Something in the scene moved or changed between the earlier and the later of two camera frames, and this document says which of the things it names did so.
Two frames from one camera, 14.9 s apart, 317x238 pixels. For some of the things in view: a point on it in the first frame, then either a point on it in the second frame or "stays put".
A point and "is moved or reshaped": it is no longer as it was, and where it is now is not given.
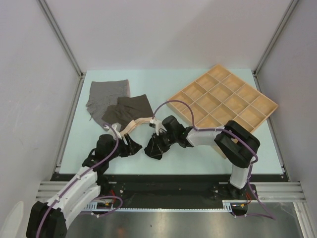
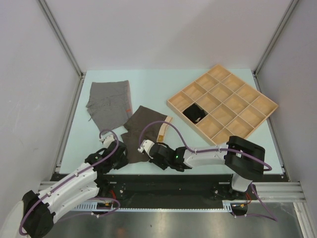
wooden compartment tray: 218,97 stays put
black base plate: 160,192 stays put
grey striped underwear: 104,94 stays put
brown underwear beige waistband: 129,111 -> 153,133
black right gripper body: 169,138 -> 163,165
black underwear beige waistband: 155,147 is moved or reshaped
